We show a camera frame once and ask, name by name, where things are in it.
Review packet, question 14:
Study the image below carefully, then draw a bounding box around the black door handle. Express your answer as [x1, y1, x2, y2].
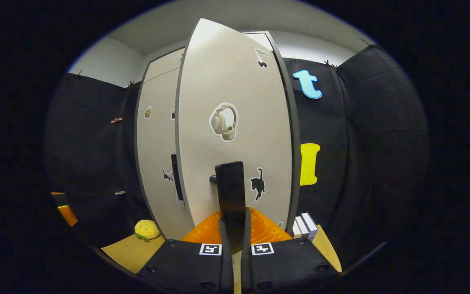
[171, 154, 185, 202]
[209, 161, 247, 254]

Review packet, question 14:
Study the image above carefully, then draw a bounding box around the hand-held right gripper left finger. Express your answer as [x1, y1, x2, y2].
[137, 208, 233, 294]

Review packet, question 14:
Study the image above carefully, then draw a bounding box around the beige double-door shoe cabinet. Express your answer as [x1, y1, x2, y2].
[134, 31, 302, 241]

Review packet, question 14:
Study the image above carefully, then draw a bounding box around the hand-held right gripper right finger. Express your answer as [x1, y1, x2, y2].
[241, 207, 339, 294]

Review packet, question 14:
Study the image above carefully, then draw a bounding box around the yellow plush toy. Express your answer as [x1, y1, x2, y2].
[134, 220, 161, 242]

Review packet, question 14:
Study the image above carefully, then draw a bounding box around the beige cabinet door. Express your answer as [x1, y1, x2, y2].
[136, 67, 195, 241]
[175, 18, 293, 237]

